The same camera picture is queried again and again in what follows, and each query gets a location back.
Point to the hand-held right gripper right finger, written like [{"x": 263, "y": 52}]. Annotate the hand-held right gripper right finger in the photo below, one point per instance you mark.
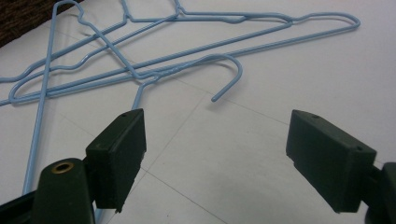
[{"x": 330, "y": 161}]

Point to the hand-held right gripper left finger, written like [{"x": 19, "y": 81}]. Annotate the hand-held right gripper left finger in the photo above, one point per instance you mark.
[{"x": 116, "y": 161}]

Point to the dark brown wicker basket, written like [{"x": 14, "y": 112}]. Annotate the dark brown wicker basket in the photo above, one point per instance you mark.
[{"x": 18, "y": 15}]

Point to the white table cover board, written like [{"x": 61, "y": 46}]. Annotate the white table cover board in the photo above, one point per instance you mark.
[{"x": 249, "y": 171}]

